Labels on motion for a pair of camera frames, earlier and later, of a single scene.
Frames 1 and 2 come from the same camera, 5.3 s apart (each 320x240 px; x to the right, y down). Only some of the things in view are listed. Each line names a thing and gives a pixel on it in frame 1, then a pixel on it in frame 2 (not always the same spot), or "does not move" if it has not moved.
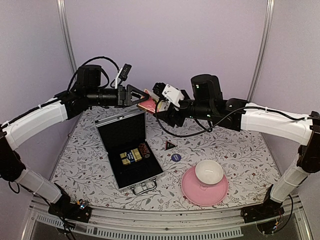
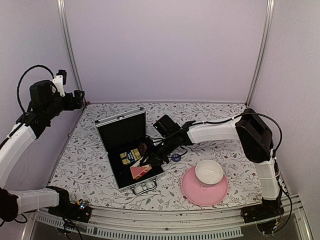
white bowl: (209, 171) does not move
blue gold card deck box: (133, 155) does not move
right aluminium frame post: (265, 48) does not move
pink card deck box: (152, 104) -> (137, 171)
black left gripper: (125, 97) -> (78, 100)
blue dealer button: (176, 157) does not move
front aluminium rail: (165, 224) does not move
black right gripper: (170, 117) -> (153, 157)
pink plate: (202, 194) does not move
